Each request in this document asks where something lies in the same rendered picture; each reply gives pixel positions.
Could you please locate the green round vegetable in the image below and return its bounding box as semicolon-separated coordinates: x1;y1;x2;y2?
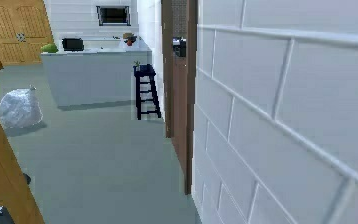
40;43;59;54

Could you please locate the brown wooden room door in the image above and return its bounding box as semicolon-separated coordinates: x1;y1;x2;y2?
160;0;199;196

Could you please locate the dark blue ladder stool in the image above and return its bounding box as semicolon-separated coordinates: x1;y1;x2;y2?
132;63;163;121

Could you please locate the red pot plant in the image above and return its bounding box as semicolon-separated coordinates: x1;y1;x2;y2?
122;32;138;47

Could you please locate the grey kitchen counter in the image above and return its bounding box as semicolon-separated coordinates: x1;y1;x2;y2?
40;37;153;109

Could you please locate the black framed window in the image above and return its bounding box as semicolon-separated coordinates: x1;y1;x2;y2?
96;5;132;27

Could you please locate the black toaster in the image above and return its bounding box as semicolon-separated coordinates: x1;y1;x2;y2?
61;37;85;52

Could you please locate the white garbage bag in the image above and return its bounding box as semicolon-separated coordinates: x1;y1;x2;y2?
0;85;44;130

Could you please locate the light wooden cupboard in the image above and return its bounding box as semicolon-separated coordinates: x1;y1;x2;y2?
0;0;55;67

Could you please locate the light wooden cabinet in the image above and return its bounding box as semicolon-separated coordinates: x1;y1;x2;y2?
0;95;46;224

